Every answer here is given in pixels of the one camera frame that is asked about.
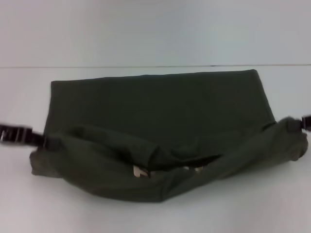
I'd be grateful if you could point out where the dark green t-shirt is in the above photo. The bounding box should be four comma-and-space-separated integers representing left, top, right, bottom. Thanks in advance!
29, 69, 310, 204

